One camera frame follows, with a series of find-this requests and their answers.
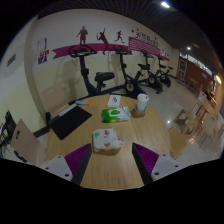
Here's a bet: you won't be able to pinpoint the white paper cup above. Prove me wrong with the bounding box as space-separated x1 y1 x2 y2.
135 93 150 113

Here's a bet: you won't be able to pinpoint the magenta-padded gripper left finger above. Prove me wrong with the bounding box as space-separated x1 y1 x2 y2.
42 143 93 186

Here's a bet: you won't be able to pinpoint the small white flat box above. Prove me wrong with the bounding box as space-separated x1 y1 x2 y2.
106 94 122 109

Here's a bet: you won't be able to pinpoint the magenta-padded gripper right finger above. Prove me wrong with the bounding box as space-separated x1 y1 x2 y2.
131 142 184 186

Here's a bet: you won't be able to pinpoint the light wooden chair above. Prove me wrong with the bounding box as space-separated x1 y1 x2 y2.
10 118 49 167
41 83 71 116

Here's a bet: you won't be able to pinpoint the group of wooden chairs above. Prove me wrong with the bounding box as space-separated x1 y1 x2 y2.
168 91 224 161

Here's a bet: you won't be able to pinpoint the grey wall plate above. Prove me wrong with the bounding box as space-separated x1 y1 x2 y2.
7 53 17 67

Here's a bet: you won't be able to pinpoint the green wet wipes pack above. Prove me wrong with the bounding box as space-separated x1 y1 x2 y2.
101 106 132 124

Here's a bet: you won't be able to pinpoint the black exercise bike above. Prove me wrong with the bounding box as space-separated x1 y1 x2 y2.
139 49 165 95
155 54 175 88
112 44 148 99
68 44 116 98

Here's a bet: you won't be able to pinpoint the wall posters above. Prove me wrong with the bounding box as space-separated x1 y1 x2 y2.
37 37 50 65

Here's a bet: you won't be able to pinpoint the black desk mat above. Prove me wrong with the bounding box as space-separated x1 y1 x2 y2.
47 103 93 141

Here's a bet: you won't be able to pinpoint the blue and orange tube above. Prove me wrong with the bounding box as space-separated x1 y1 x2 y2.
74 99 91 106

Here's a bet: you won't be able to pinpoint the round wooden coaster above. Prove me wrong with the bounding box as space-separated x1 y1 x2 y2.
129 105 147 118

